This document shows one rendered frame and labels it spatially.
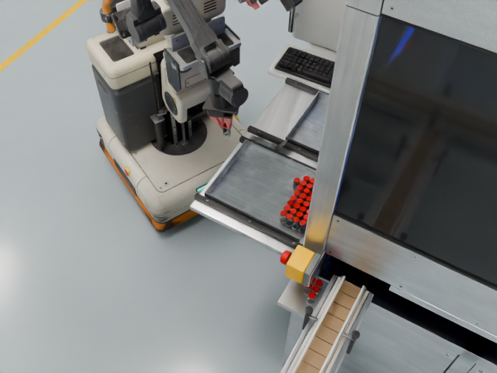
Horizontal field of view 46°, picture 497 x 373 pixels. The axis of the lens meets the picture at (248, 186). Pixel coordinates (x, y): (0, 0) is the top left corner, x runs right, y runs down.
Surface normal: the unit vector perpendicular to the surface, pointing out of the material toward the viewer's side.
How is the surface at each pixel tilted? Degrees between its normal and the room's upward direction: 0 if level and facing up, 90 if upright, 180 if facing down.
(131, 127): 90
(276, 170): 0
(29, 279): 0
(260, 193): 0
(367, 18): 90
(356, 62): 90
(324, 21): 90
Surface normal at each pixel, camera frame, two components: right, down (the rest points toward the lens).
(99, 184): 0.01, -0.59
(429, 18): -0.50, 0.69
